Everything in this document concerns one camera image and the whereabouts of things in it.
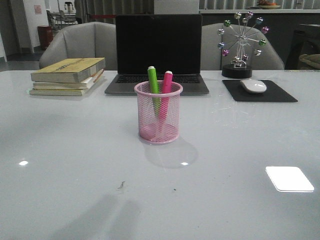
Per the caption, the fruit bowl on counter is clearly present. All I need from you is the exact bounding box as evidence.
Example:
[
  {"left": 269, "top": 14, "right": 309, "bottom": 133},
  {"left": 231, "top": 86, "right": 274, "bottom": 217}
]
[{"left": 257, "top": 0, "right": 281, "bottom": 10}]

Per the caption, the right grey armchair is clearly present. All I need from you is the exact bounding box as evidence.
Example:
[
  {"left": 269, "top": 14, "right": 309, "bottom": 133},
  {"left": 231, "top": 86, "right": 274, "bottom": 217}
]
[{"left": 200, "top": 23, "right": 285, "bottom": 70}]

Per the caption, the red trash bin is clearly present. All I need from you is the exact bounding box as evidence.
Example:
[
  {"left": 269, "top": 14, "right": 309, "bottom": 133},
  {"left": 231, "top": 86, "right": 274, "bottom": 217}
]
[{"left": 37, "top": 25, "right": 53, "bottom": 50}]

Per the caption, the white computer mouse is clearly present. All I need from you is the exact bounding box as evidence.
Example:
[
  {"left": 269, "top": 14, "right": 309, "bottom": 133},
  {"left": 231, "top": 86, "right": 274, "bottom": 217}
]
[{"left": 240, "top": 79, "right": 267, "bottom": 94}]

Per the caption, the brown cushioned seat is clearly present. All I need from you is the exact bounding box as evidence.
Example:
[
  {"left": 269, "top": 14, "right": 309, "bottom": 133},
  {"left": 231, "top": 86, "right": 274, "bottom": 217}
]
[{"left": 299, "top": 53, "right": 320, "bottom": 70}]

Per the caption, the grey open laptop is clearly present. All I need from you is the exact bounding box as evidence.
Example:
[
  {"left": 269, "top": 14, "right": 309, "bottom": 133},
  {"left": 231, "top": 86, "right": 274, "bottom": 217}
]
[{"left": 104, "top": 13, "right": 209, "bottom": 96}]

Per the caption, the top yellow book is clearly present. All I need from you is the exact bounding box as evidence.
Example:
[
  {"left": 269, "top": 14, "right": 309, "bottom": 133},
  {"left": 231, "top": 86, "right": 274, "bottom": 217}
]
[{"left": 31, "top": 57, "right": 106, "bottom": 83}]

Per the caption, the green highlighter pen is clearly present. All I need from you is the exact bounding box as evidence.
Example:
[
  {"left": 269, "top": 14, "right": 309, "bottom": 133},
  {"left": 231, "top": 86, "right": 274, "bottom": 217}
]
[{"left": 147, "top": 66, "right": 161, "bottom": 118}]

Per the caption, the pink mesh pen holder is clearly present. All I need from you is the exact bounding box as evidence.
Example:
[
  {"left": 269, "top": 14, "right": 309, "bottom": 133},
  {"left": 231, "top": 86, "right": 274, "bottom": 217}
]
[{"left": 134, "top": 81, "right": 183, "bottom": 144}]

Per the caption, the ferris wheel desk ornament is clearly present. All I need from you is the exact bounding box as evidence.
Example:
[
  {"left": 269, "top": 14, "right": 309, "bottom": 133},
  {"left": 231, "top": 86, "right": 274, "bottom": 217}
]
[{"left": 216, "top": 10, "right": 269, "bottom": 79}]

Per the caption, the pink highlighter pen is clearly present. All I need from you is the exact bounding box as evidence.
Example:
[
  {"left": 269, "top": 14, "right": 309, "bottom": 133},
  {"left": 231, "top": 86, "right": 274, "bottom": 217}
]
[{"left": 159, "top": 70, "right": 173, "bottom": 124}]

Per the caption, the black mouse pad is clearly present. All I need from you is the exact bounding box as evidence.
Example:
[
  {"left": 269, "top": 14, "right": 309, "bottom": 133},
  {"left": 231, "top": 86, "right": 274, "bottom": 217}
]
[{"left": 222, "top": 80, "right": 298, "bottom": 103}]

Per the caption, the grey armchair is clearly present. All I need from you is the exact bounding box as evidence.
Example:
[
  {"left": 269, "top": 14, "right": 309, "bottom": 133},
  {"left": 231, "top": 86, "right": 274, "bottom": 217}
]
[
  {"left": 200, "top": 23, "right": 285, "bottom": 70},
  {"left": 39, "top": 21, "right": 118, "bottom": 70}
]

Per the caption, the bottom pale book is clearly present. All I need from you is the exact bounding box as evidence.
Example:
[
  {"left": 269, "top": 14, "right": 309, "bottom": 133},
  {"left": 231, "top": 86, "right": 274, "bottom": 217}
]
[{"left": 29, "top": 77, "right": 101, "bottom": 96}]

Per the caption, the left grey armchair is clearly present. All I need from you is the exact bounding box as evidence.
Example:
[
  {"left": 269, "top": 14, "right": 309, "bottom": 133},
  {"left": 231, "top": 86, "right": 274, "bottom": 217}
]
[{"left": 39, "top": 21, "right": 118, "bottom": 70}]

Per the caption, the middle cream book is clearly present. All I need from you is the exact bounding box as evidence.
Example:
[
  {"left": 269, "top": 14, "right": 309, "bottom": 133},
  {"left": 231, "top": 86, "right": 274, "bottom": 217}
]
[{"left": 33, "top": 69, "right": 104, "bottom": 90}]

